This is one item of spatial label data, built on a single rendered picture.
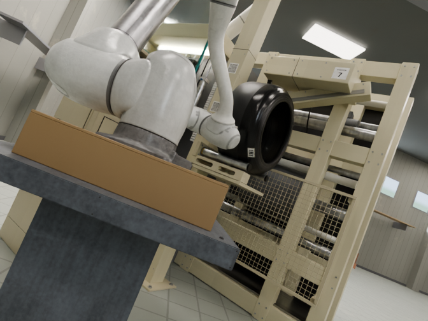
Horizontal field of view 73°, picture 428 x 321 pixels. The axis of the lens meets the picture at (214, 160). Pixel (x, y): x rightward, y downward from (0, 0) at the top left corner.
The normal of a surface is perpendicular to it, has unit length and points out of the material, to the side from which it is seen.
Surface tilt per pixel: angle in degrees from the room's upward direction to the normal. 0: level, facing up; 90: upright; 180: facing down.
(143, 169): 90
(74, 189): 90
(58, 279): 90
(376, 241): 90
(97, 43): 62
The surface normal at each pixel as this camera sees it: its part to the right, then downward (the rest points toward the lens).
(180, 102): 0.65, 0.11
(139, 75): -0.09, -0.28
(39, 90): 0.13, -0.03
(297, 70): -0.50, -0.28
